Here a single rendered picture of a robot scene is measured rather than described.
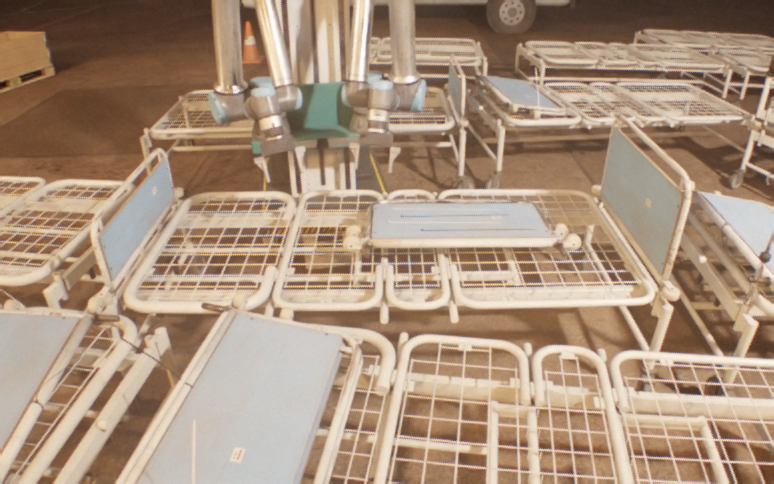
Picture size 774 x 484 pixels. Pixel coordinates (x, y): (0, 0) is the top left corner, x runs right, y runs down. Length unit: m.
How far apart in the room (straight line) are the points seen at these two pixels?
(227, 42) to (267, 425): 1.60
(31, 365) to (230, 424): 0.69
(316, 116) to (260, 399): 1.66
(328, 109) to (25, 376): 1.76
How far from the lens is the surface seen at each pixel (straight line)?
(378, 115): 2.21
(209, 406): 1.52
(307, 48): 2.83
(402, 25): 2.50
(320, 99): 2.80
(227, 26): 2.47
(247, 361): 1.63
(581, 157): 4.59
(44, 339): 1.99
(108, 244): 2.17
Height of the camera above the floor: 1.65
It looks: 31 degrees down
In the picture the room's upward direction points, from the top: 1 degrees clockwise
